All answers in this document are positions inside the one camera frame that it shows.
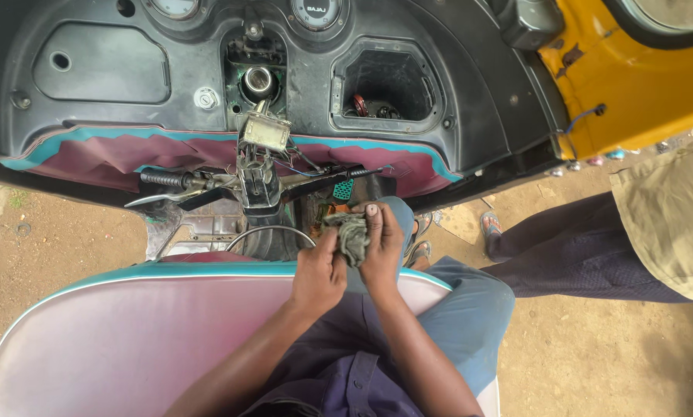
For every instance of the person's left fingers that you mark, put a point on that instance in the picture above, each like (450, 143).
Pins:
(330, 240)

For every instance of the chrome curved rail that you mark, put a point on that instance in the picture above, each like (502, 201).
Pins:
(271, 234)

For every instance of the round speedometer gauge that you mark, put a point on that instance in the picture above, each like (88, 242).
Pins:
(316, 11)

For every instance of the metal switch box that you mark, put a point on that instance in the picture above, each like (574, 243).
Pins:
(265, 132)

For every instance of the person's left hand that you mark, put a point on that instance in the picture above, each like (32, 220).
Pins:
(317, 278)

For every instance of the chrome steering column tube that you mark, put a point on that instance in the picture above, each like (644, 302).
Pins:
(259, 83)

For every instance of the grey rag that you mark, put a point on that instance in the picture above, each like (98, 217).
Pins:
(350, 234)

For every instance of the black vehicle dashboard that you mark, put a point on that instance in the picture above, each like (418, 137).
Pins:
(253, 75)

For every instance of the pink and teal seat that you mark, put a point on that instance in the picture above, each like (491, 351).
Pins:
(120, 341)

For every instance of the teal foot pedal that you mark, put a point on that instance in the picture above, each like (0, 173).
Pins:
(343, 189)

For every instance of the round dial gauge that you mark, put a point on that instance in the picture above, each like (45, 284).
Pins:
(171, 8)

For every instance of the maroon and teal trim cover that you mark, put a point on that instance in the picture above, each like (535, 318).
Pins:
(149, 153)

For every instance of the yellow vehicle body panel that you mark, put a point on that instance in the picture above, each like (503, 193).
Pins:
(630, 81)

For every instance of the person's right hand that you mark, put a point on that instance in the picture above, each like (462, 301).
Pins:
(381, 255)

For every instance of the silver ignition lock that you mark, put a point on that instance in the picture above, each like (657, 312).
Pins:
(206, 98)

